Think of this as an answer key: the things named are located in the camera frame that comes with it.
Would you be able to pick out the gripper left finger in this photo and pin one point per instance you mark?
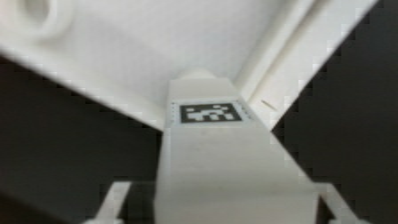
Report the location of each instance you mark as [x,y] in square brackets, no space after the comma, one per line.
[107,214]

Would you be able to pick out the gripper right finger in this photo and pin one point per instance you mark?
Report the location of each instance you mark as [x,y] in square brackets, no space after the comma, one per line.
[342,211]

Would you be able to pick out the white leg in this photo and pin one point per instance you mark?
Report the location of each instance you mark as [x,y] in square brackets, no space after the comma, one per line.
[230,181]

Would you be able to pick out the white desk top panel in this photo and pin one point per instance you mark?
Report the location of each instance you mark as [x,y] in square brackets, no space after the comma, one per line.
[112,46]

